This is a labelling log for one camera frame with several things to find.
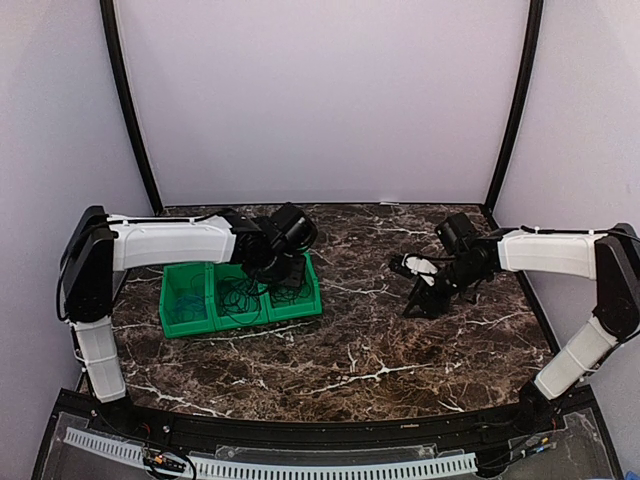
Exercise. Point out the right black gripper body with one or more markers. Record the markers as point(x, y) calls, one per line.
point(464, 276)

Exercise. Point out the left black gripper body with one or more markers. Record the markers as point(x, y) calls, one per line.
point(278, 271)

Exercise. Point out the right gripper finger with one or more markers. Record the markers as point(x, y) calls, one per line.
point(422, 309)
point(420, 293)

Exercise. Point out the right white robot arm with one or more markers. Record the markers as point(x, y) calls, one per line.
point(608, 257)

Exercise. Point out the right green plastic bin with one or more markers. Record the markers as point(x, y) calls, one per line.
point(284, 304)

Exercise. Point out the left green plastic bin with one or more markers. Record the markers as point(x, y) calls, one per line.
point(184, 301)

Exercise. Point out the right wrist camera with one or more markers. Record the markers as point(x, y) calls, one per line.
point(456, 233)

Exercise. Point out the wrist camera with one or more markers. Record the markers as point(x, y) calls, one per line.
point(293, 230)
point(456, 233)

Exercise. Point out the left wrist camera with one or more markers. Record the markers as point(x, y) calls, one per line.
point(293, 230)

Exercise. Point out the right black frame post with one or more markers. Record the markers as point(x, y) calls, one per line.
point(526, 64)

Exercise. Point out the black frame post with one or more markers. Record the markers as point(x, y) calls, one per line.
point(126, 102)
point(526, 64)

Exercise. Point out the black front rail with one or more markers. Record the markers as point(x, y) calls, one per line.
point(484, 430)

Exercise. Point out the white slotted cable duct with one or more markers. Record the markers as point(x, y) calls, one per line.
point(132, 455)

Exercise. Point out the left black frame post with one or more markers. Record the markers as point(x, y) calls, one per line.
point(126, 102)

